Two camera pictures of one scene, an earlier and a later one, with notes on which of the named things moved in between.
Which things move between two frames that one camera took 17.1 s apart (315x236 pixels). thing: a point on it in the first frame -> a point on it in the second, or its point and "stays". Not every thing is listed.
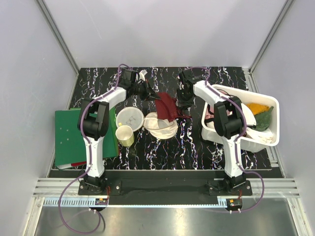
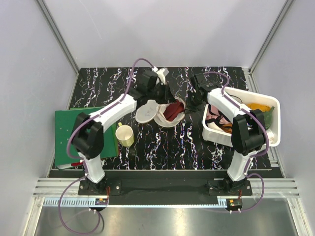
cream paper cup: x=124 y=134 stays
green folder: x=70 y=145 stays
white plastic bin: x=248 y=97 stays
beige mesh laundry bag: x=157 y=128 -> x=152 y=111
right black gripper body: x=184 y=99 -> x=192 y=101
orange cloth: x=256 y=108 stays
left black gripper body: x=140 y=90 -> x=158 y=94
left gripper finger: x=150 y=93 -> x=170 y=97
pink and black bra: x=209 y=114 stays
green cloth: x=263 y=120 stays
